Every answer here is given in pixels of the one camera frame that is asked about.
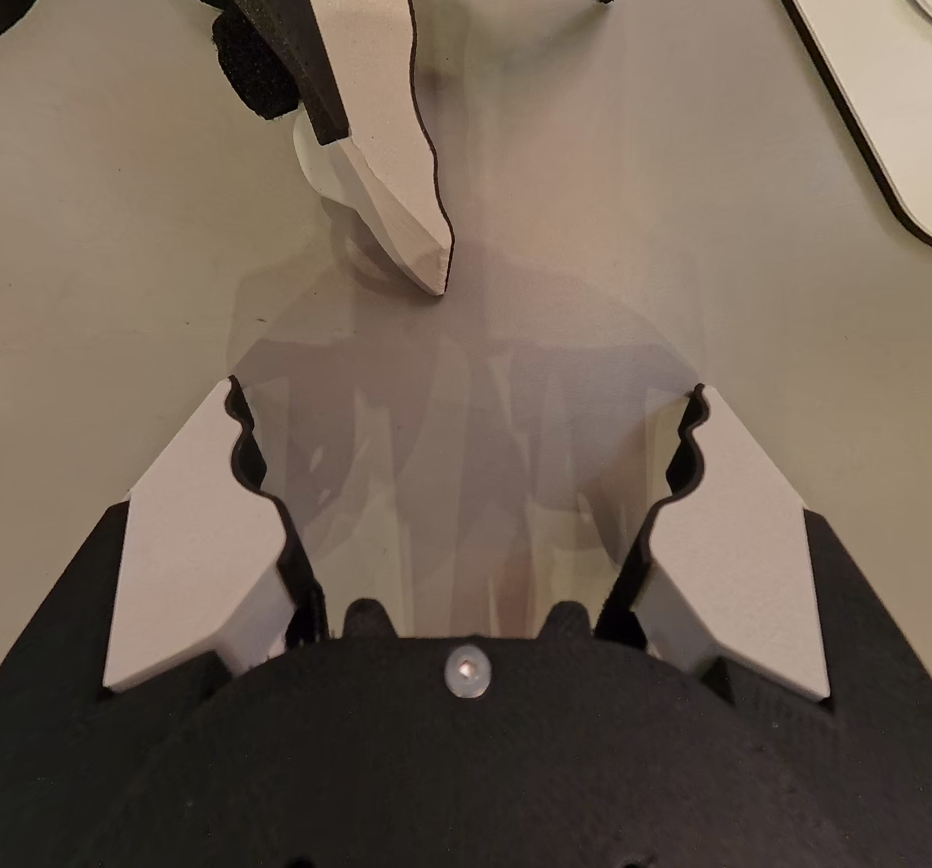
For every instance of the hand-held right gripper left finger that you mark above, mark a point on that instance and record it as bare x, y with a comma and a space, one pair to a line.
193, 555

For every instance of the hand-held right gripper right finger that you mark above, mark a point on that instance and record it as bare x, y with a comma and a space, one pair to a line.
735, 555

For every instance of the white placemat with black edge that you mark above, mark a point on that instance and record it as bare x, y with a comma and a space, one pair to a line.
837, 31

